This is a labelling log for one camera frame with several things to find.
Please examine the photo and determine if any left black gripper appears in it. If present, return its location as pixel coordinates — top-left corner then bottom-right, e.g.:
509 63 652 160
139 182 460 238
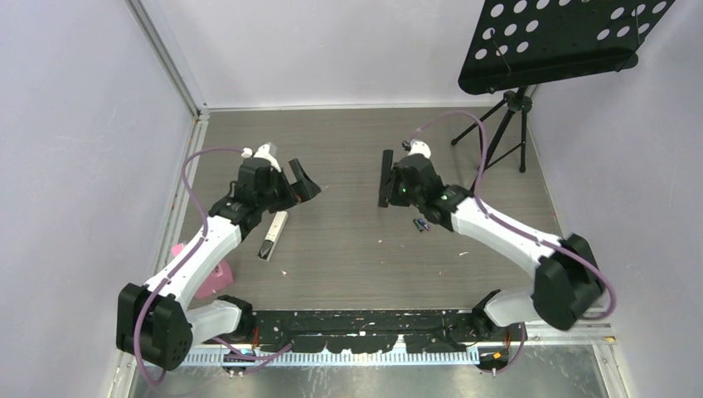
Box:
258 160 319 215

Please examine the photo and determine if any white silver prism bar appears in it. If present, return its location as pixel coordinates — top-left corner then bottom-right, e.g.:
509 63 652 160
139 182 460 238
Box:
258 211 288 261

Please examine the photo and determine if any black remote control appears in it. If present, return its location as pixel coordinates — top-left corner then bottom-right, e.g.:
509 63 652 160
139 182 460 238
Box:
378 149 394 208

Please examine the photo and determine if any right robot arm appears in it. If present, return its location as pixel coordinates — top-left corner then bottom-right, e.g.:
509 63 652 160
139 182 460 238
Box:
387 154 606 341

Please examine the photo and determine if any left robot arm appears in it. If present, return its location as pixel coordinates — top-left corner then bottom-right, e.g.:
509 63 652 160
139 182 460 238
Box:
116 158 322 371

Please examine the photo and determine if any dark green battery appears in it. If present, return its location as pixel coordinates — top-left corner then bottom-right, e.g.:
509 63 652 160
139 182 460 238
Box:
413 219 425 232

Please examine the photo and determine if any pink metronome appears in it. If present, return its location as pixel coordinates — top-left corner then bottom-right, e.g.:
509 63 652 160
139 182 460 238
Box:
162 239 234 305

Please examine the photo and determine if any black tripod stand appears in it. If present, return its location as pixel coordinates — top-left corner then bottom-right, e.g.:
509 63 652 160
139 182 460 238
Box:
480 86 532 173

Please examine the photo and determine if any black perforated music stand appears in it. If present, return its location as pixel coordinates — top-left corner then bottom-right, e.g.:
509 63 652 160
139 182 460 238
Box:
458 0 673 95

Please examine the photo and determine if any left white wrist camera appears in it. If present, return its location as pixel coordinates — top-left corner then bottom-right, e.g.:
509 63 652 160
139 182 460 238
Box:
241 142 282 172

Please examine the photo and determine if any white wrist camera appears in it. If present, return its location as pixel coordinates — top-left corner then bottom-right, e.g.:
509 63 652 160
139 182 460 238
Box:
241 142 282 172
401 139 431 159

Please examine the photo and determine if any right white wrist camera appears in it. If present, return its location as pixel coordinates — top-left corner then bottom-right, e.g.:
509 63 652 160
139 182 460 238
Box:
401 139 431 159

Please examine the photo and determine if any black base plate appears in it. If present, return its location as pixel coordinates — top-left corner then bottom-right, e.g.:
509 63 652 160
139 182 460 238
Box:
230 309 501 354

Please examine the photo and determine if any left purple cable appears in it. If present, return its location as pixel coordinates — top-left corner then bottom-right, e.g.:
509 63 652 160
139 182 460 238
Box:
134 146 248 386

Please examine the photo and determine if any white slotted cable duct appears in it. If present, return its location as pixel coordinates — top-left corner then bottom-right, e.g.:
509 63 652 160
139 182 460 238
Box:
181 347 480 367

